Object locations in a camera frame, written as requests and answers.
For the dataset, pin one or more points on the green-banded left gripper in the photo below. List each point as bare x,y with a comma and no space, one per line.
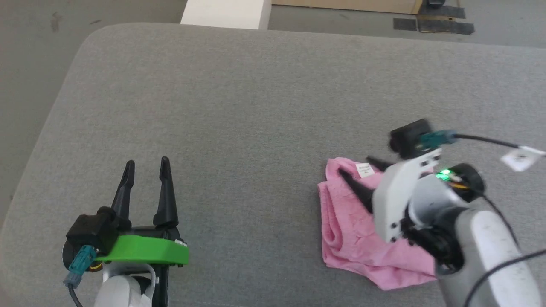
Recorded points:
145,251

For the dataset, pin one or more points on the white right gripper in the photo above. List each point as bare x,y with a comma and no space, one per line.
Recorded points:
399,196

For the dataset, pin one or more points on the pink garment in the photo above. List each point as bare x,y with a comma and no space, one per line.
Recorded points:
354,238

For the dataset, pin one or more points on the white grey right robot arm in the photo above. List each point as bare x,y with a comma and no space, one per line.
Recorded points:
477,238

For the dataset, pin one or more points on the grey fabric sofa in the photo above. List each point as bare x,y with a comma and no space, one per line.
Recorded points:
239,128

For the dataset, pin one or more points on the black floor tape patches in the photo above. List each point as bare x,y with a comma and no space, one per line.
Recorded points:
443,24

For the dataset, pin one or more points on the white box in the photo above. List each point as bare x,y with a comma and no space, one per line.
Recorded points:
226,13

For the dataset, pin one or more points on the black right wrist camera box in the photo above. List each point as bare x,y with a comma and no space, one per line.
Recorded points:
411,138

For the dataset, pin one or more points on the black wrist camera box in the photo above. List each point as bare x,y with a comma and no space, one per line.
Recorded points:
91,230
411,138

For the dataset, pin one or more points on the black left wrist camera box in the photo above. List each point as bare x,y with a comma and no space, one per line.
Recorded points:
91,230

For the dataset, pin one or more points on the lemon-print partition with wooden frame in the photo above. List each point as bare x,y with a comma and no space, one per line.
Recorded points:
349,5

